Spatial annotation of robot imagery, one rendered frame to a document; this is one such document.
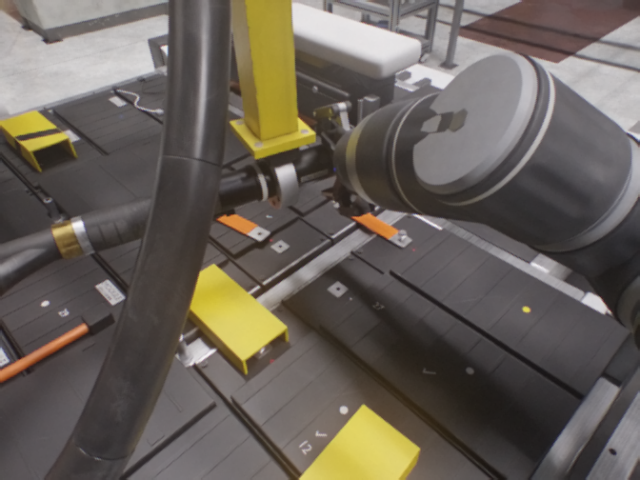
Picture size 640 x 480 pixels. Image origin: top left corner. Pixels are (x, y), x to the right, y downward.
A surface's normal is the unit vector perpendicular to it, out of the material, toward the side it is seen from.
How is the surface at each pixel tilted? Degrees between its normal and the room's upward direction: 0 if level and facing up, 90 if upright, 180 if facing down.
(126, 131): 0
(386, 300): 0
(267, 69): 90
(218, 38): 70
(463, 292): 0
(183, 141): 46
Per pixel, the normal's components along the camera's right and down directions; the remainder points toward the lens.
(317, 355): -0.02, -0.74
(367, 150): -0.90, -0.10
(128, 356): -0.25, -0.07
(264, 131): 0.48, 0.58
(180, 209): 0.35, 0.07
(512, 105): -0.79, -0.36
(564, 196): 0.14, 0.60
